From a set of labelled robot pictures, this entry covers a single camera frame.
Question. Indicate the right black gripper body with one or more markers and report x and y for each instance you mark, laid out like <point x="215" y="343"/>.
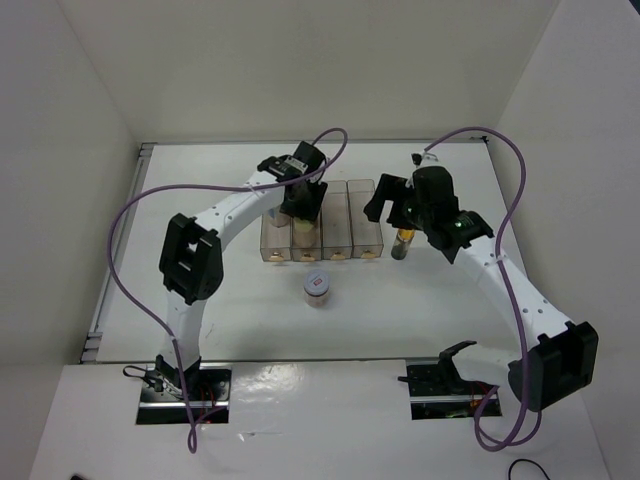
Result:
<point x="417" y="215"/>

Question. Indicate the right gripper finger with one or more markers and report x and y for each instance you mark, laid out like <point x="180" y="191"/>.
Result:
<point x="373" y="209"/>
<point x="398" y="194"/>

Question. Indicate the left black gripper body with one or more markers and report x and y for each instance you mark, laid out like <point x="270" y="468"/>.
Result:
<point x="309" y="203"/>

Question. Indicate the black cap yellow bottle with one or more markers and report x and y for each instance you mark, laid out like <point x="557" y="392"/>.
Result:
<point x="402" y="243"/>

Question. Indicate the yellow cap spice bottle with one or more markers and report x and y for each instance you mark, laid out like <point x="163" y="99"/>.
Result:
<point x="304" y="233"/>

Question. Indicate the blue label spice bottle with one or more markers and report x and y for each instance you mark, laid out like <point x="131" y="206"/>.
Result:
<point x="278" y="219"/>

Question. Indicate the red label spice jar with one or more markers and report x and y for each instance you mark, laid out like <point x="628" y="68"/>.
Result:
<point x="316" y="288"/>

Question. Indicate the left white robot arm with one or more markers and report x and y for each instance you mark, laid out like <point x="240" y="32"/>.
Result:
<point x="191" y="259"/>

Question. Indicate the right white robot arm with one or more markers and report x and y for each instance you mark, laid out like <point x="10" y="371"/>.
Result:
<point x="559" y="356"/>

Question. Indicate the clear organizer bin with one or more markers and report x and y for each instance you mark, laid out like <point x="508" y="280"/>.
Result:
<point x="275" y="243"/>
<point x="337" y="244"/>
<point x="313" y="254"/>
<point x="367" y="238"/>

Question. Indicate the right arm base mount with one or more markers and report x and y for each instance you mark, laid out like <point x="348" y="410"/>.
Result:
<point x="431" y="398"/>

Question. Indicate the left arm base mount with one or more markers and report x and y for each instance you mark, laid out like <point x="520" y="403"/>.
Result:
<point x="162" y="404"/>

